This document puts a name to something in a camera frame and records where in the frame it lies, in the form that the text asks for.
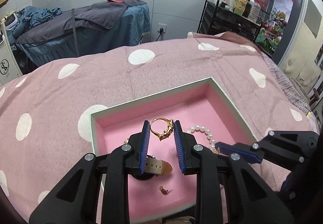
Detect grey knitted blanket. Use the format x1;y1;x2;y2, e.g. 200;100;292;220
259;50;311;114

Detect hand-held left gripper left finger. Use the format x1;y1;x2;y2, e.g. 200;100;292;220
29;120;151;224

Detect white beauty machine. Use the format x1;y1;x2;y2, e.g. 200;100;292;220
0;12;24;86

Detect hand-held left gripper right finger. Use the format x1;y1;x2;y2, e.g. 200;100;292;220
173;120;295;224

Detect blue massage bed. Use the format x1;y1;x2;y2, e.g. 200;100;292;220
7;0;151;73

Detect small rose gold earring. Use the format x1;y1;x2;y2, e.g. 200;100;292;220
158;185;174;196

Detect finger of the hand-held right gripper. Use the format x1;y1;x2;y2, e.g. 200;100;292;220
215;130;319;163
264;150;314;169

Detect white pearl bracelet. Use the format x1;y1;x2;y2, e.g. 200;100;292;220
185;125;228;157

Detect gold ring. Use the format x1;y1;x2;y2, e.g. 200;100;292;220
150;117;175;141

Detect wall socket with plug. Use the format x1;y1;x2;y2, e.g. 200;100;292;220
157;23;168;41

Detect black trolley cart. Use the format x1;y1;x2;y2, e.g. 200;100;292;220
196;0;269;43

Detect grey box with pink lining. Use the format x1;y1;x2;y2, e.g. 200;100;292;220
90;77;258;224

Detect group of bottles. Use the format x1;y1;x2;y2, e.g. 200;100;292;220
215;0;262;23

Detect watch with beige strap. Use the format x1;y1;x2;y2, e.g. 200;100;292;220
131;154;173;180

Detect green potted plant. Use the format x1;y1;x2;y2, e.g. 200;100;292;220
254;29;281;55

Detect dark grey towel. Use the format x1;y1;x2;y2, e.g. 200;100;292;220
15;0;141;46

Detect white floor lamp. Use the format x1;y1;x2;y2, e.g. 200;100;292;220
72;0;138;58

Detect pink polka dot blanket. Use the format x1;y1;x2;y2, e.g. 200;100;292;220
0;31;315;222

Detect crumpled blue blanket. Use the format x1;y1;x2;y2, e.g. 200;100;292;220
6;6;63;38

